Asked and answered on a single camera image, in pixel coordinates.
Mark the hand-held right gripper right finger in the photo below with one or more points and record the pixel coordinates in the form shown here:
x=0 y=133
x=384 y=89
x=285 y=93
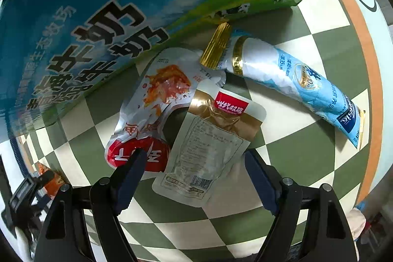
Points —
x=261 y=183

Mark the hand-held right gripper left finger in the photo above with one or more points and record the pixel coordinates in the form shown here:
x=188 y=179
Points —
x=132 y=177

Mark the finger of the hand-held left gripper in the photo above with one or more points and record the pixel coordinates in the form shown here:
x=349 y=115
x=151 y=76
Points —
x=29 y=191

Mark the bright orange snack packet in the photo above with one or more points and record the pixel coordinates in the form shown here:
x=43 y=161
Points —
x=54 y=184

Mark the clear gold snack packet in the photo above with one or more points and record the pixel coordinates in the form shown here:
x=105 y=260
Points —
x=202 y=151

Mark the cardboard box blue print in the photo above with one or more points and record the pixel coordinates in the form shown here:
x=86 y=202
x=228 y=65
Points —
x=92 y=4

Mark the green white checkered tablecloth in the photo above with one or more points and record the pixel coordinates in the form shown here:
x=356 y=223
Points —
x=291 y=154

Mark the white snack packet red circle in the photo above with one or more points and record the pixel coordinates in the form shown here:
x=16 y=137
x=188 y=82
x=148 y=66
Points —
x=147 y=102

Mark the light blue stick packet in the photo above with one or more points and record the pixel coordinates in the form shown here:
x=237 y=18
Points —
x=291 y=81

